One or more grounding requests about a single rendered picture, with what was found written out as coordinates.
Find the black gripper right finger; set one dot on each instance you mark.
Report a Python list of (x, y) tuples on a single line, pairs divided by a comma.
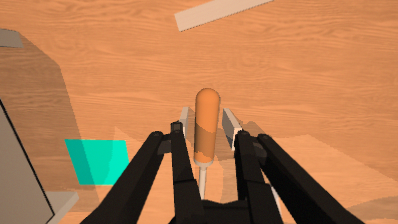
[(305, 199)]

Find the teal square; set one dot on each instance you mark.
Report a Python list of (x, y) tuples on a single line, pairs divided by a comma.
[(98, 162)]

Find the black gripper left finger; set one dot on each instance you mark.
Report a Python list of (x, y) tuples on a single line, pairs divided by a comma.
[(124, 202)]

